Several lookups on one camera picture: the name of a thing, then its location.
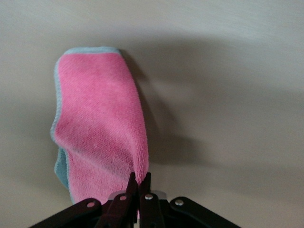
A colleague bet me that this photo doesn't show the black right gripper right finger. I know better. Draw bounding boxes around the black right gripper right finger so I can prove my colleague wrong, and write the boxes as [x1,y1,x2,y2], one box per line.
[139,172,242,228]

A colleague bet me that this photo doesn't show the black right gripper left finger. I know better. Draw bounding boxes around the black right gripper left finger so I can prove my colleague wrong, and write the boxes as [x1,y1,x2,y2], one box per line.
[29,172,139,228]

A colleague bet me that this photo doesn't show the pink microfibre cloth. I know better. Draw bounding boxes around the pink microfibre cloth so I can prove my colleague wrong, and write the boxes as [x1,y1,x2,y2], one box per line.
[50,46,150,219]

